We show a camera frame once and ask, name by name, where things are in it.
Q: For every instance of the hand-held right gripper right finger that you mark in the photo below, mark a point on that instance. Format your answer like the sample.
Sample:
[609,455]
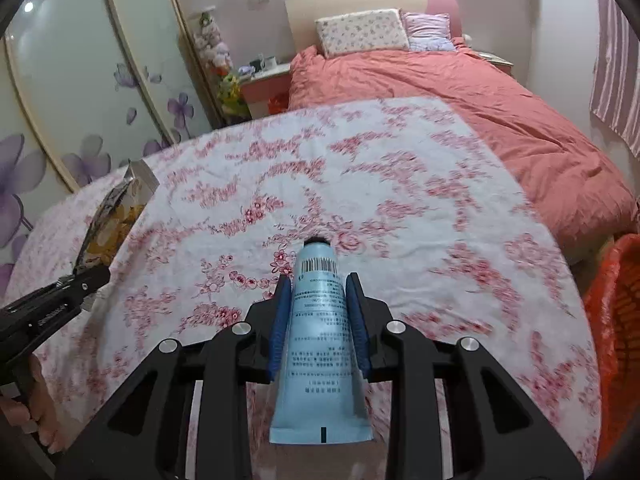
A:
[356,310]

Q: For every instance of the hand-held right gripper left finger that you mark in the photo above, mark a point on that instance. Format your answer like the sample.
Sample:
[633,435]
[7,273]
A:
[282,310]

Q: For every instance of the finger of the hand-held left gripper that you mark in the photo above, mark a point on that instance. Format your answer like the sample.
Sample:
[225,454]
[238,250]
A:
[87,282]

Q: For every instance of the light blue tube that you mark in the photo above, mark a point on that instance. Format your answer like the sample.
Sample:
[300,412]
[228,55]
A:
[317,335]

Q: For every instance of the yellow foil snack packet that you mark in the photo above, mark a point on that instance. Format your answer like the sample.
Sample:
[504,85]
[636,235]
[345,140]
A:
[112,215]

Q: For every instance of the red plastic basin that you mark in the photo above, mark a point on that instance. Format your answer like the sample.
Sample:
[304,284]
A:
[615,335]

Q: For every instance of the person's left hand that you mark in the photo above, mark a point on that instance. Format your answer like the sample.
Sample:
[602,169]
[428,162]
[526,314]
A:
[45,400]

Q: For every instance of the pink floral tablecloth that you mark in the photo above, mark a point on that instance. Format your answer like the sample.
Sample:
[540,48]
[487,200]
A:
[400,210]

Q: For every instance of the wardrobe with purple flowers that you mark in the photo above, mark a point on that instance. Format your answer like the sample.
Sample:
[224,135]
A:
[75,85]

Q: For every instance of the nightstand with mugs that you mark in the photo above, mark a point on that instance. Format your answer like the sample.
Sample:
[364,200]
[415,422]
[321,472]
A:
[262,90]

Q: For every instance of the yellow artificial flowers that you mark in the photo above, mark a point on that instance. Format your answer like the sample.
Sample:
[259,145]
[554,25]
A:
[232,92]

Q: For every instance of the pink bed duvet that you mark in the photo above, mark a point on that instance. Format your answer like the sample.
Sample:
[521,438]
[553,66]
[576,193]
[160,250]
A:
[500,125]

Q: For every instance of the hanging plush toys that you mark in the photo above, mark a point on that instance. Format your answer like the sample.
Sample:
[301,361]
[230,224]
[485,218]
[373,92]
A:
[212,40]

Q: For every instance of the floral print pillow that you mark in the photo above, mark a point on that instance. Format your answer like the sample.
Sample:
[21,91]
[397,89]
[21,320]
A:
[362,32]

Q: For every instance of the nightstand with book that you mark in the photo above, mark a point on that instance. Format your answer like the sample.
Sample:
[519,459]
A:
[495,62]

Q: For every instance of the pink striped pillow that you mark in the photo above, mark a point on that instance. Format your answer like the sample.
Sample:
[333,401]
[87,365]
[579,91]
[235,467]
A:
[427,30]

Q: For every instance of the cream and pink headboard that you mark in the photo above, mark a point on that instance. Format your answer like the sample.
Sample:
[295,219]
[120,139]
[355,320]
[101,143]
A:
[350,2]

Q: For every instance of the pink satin curtain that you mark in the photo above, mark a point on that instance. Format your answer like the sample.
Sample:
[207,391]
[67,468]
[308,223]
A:
[615,85]

